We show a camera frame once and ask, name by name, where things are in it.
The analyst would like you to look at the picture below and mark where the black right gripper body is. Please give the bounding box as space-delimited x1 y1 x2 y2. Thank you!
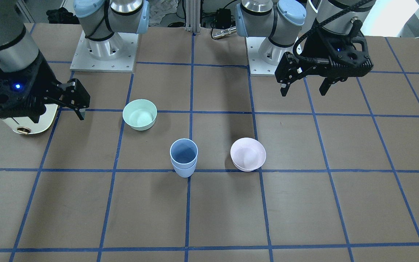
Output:
0 53 91 123

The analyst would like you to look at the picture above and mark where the aluminium frame post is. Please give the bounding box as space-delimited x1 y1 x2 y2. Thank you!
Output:
184 0 201 34

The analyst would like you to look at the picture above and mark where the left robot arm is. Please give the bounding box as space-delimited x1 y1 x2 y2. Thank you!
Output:
235 0 375 96

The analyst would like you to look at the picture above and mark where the white toaster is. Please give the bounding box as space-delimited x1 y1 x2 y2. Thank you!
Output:
2 104 58 135

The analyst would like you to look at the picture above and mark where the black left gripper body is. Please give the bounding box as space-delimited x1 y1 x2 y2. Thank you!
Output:
275 20 374 86

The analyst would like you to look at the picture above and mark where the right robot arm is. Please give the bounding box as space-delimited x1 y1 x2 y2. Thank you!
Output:
0 0 149 124

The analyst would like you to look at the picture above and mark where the green bowl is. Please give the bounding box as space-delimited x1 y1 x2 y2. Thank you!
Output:
122 99 157 131

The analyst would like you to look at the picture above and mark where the blue cup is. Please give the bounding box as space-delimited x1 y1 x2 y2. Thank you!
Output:
169 139 199 169
172 161 197 178

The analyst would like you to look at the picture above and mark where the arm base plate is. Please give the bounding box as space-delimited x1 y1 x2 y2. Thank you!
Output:
246 37 293 77
70 32 140 73

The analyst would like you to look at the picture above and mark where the pink bowl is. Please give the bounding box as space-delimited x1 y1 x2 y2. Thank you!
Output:
230 138 267 171

